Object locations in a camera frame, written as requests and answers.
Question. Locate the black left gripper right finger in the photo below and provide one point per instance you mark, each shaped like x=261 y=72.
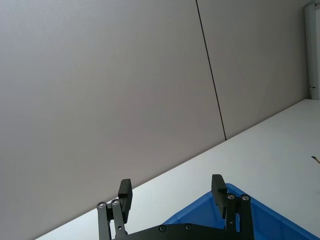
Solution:
x=218 y=195

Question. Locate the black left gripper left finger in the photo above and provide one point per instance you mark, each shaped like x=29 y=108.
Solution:
x=126 y=200

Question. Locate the blue plastic bin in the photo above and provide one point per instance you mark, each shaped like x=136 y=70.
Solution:
x=270 y=225

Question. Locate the thin brown stick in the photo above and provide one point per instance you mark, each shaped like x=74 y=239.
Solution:
x=316 y=160

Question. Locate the white upright post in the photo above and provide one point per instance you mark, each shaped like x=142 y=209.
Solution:
x=313 y=50

